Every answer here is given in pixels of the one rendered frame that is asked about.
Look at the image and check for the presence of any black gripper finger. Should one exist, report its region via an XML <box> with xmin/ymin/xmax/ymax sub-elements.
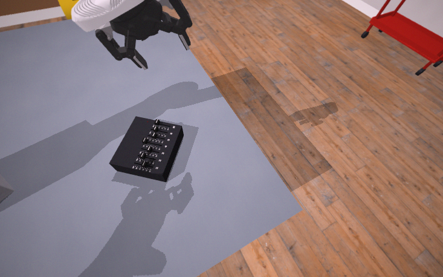
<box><xmin>143</xmin><ymin>0</ymin><xmax>192</xmax><ymax>50</ymax></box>
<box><xmin>95</xmin><ymin>22</ymin><xmax>148</xmax><ymax>70</ymax></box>

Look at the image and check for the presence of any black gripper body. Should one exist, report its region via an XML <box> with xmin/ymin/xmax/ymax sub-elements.
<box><xmin>109</xmin><ymin>0</ymin><xmax>163</xmax><ymax>41</ymax></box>

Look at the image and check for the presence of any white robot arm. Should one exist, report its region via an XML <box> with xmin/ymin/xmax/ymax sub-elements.
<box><xmin>71</xmin><ymin>0</ymin><xmax>144</xmax><ymax>32</ymax></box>

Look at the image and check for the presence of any black lighting desk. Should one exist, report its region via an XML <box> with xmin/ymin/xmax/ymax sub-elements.
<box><xmin>109</xmin><ymin>116</ymin><xmax>184</xmax><ymax>182</ymax></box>

